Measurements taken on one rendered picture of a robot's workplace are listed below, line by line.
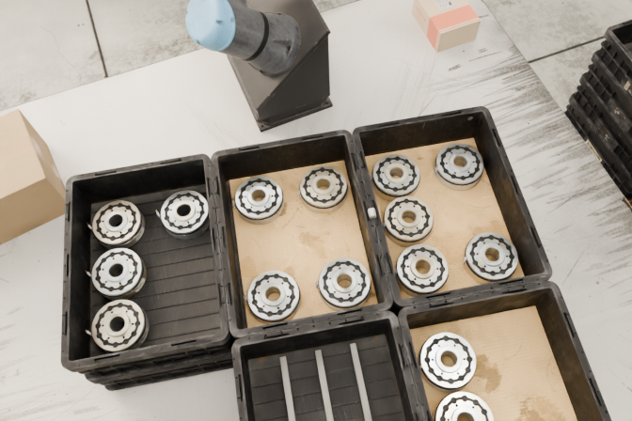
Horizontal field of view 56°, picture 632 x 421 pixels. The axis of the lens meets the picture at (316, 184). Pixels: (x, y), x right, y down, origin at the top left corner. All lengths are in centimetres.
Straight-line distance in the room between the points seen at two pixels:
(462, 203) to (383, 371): 40
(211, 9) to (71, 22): 177
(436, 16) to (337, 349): 95
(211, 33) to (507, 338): 85
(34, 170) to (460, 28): 112
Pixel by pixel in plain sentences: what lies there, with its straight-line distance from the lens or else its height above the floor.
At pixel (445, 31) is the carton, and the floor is 78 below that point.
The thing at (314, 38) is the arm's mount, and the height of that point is 96.
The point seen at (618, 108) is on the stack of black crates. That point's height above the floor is 42.
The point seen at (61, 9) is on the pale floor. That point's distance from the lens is 311.
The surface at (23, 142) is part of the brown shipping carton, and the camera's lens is 153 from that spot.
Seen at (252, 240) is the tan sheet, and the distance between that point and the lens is 128.
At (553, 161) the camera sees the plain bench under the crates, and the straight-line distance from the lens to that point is 159.
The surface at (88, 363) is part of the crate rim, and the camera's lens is 117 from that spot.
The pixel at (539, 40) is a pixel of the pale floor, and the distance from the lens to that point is 281.
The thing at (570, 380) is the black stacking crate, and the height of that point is 86.
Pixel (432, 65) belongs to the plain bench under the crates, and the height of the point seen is 70.
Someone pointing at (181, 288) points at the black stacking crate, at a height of 83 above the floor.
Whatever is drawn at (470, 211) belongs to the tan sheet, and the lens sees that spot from 132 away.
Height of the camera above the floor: 199
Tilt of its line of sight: 61 degrees down
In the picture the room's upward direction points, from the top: 5 degrees counter-clockwise
